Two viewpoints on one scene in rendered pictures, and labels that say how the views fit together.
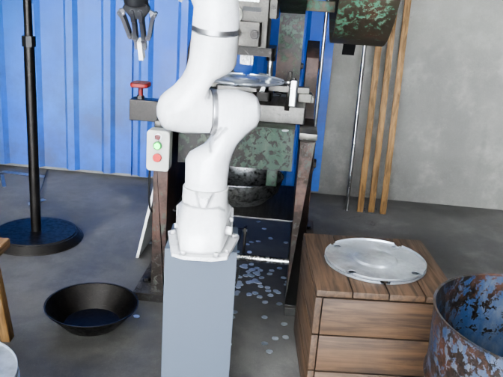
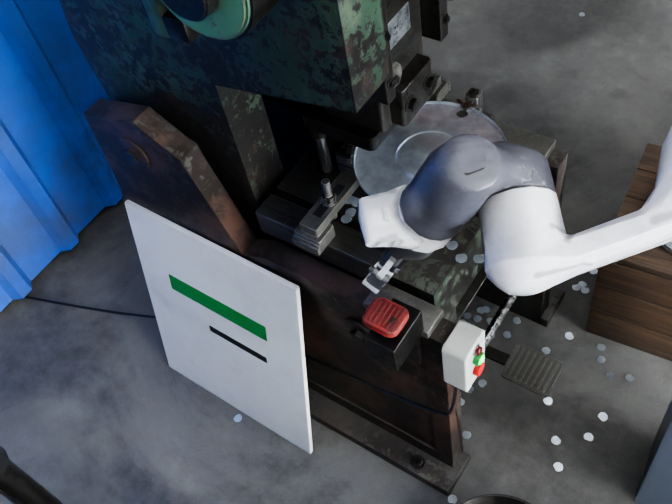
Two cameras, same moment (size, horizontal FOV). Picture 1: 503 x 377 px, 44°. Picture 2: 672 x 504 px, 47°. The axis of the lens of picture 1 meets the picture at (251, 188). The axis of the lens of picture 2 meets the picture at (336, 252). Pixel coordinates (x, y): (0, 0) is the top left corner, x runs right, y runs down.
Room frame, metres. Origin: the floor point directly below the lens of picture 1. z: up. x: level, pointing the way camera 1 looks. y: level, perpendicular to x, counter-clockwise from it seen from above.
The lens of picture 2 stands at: (1.63, 0.95, 1.86)
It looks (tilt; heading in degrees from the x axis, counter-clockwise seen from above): 52 degrees down; 311
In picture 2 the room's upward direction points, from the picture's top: 14 degrees counter-clockwise
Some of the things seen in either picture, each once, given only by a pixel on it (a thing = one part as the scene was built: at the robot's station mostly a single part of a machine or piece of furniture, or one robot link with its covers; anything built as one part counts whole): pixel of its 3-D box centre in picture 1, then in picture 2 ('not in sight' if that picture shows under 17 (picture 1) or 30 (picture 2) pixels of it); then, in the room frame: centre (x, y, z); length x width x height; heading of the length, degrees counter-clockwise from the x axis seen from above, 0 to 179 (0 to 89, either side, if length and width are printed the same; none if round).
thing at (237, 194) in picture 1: (239, 185); not in sight; (2.26, 0.05, 0.36); 0.34 x 0.34 x 0.10
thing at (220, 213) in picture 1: (203, 217); not in sight; (1.45, 0.11, 0.52); 0.22 x 0.19 x 0.14; 2
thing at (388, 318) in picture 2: (140, 93); (387, 326); (2.05, 0.39, 0.72); 0.07 x 0.06 x 0.08; 176
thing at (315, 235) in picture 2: not in sight; (326, 202); (2.27, 0.22, 0.76); 0.17 x 0.06 x 0.10; 86
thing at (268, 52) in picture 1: (247, 52); (366, 103); (2.27, 0.05, 0.86); 0.20 x 0.16 x 0.05; 86
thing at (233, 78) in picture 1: (242, 78); (429, 155); (2.13, 0.06, 0.78); 0.29 x 0.29 x 0.01
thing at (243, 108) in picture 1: (222, 138); not in sight; (1.51, 0.08, 0.71); 0.18 x 0.11 x 0.25; 105
